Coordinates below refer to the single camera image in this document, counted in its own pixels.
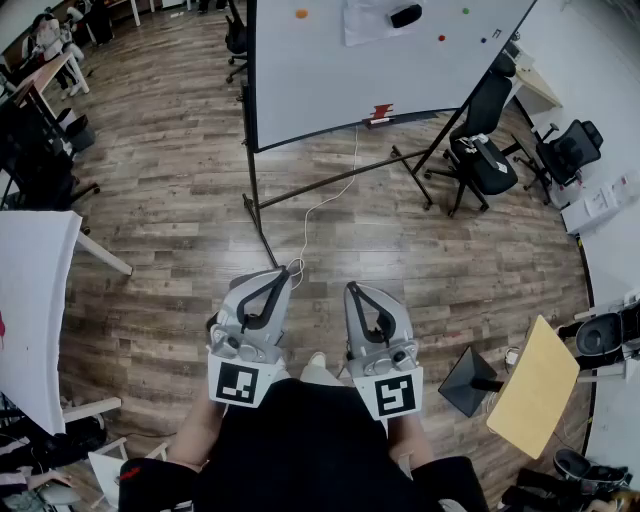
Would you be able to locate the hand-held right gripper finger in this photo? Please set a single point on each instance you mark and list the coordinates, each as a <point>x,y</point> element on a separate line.
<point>397,320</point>
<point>352,325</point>

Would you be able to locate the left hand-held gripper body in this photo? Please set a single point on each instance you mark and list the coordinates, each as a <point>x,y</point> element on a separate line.
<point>235,385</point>

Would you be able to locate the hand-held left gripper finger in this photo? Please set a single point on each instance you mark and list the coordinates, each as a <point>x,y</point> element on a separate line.
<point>281,315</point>
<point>232,305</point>

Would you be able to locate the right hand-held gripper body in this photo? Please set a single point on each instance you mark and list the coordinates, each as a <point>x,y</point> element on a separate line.
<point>392,392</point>

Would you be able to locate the orange round magnet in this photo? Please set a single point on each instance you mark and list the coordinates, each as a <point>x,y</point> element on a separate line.
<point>301,13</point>

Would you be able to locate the person's left forearm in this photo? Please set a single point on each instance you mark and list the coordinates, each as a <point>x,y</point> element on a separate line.
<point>195,435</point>

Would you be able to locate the person's right forearm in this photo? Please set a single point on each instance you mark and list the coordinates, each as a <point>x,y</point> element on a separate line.
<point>410,440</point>

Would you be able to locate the person's leg with white shoe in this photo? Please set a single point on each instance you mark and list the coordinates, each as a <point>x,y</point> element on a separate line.
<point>320,372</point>

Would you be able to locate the black stand base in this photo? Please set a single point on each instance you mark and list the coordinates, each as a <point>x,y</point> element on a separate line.
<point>465,382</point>

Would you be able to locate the person's black shirt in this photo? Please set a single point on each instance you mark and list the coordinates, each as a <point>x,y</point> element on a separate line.
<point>300,440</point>

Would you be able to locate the white power adapter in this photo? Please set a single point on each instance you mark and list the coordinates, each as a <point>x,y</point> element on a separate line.
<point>512,356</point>

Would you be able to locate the light wooden side table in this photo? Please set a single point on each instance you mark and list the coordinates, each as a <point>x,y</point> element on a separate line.
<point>535,390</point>

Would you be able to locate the white wooden chair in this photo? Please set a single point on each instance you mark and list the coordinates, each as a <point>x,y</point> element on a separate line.
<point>90,409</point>

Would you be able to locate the black chair with white label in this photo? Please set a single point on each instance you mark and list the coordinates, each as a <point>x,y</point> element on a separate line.
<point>487,175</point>

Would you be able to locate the black bag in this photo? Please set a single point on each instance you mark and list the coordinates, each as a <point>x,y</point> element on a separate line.
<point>575,465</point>

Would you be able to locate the black marker tray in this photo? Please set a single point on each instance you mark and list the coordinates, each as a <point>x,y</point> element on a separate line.
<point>378,123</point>

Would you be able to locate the white table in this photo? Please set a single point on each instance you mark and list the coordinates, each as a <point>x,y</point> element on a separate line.
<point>30,300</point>

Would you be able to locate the red marker on tray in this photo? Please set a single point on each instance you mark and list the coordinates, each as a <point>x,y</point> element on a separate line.
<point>383,110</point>

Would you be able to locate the grey trash bin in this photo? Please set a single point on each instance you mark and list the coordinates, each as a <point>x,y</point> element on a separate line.
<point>81,136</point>

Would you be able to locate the white cardboard box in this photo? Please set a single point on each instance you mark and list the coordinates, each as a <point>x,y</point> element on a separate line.
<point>595,205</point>

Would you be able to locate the black mesh armrest office chair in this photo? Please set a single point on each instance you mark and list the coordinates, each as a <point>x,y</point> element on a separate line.
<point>570,150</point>

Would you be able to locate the white trash bin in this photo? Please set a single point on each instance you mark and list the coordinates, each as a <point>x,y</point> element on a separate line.
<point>66,117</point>

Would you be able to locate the light wooden desk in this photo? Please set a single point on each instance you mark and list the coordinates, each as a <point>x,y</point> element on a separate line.
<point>537,85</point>

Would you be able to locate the crumpled white paper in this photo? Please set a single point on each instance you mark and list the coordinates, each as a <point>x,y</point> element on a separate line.
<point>360,25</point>

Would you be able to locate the wooden desk with white legs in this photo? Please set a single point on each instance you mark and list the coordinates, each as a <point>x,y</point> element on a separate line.
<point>47,70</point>

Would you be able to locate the black whiteboard eraser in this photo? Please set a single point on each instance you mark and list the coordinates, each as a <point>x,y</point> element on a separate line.
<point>406,15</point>

